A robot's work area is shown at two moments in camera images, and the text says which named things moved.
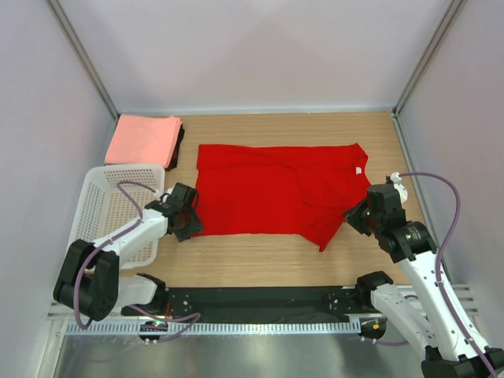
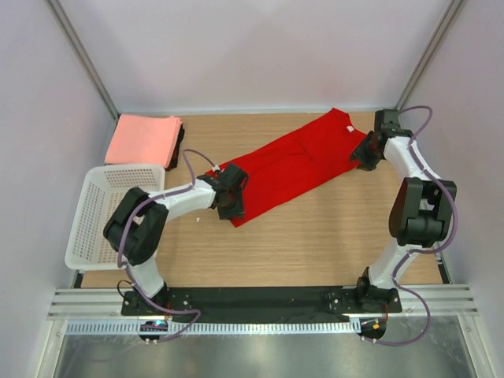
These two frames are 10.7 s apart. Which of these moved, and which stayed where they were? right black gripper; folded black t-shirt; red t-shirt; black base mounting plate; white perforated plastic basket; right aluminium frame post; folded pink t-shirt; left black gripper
Moved: right black gripper; red t-shirt; left black gripper
Stayed: white perforated plastic basket; folded black t-shirt; black base mounting plate; folded pink t-shirt; right aluminium frame post
